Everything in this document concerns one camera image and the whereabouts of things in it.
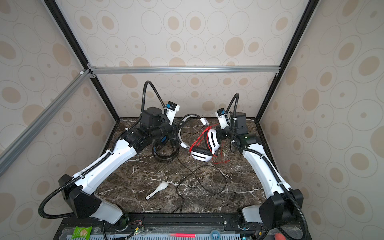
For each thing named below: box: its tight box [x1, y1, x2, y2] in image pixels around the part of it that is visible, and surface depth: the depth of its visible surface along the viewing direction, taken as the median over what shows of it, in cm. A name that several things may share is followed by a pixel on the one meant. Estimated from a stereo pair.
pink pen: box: [168, 233, 197, 238], surface depth 72 cm
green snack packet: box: [72, 225, 93, 240], surface depth 71 cm
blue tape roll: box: [210, 229, 221, 240], surface depth 72 cm
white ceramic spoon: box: [145, 182, 169, 200], surface depth 86 cm
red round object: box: [274, 232, 286, 240], surface depth 69 cm
